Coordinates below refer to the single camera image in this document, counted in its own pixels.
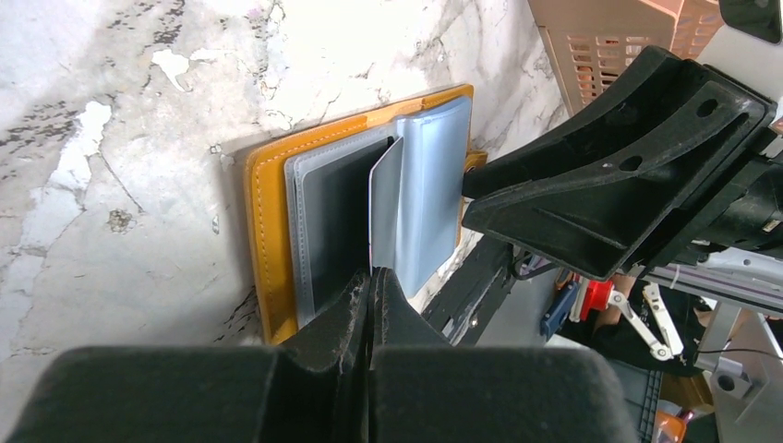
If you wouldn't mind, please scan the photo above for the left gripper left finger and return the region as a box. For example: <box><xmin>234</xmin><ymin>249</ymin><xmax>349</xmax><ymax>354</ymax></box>
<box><xmin>9</xmin><ymin>270</ymin><xmax>370</xmax><ymax>442</ymax></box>

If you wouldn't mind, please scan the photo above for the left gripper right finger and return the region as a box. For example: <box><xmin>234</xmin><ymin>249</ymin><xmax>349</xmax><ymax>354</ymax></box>
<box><xmin>368</xmin><ymin>268</ymin><xmax>638</xmax><ymax>442</ymax></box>

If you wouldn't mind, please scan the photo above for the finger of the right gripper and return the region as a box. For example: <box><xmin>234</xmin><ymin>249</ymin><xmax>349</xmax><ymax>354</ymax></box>
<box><xmin>462</xmin><ymin>79</ymin><xmax>772</xmax><ymax>282</ymax></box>
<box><xmin>463</xmin><ymin>45</ymin><xmax>722</xmax><ymax>199</ymax></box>

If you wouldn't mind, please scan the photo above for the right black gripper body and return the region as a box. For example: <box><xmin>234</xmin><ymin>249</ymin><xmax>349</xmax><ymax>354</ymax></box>
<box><xmin>635</xmin><ymin>61</ymin><xmax>783</xmax><ymax>258</ymax></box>

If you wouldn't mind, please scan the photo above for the yellow leather card holder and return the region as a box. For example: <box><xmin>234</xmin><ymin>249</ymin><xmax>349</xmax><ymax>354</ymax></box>
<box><xmin>244</xmin><ymin>84</ymin><xmax>485</xmax><ymax>344</ymax></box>

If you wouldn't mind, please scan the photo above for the white credit card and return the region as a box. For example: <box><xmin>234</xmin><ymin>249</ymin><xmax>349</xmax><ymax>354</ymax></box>
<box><xmin>368</xmin><ymin>138</ymin><xmax>404</xmax><ymax>269</ymax></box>

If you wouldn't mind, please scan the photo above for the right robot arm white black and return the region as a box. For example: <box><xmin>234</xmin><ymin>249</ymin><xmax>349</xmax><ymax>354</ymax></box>
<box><xmin>463</xmin><ymin>26</ymin><xmax>782</xmax><ymax>316</ymax></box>

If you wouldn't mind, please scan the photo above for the orange plastic file rack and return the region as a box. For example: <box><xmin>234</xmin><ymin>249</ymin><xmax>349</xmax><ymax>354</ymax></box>
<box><xmin>528</xmin><ymin>0</ymin><xmax>724</xmax><ymax>115</ymax></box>

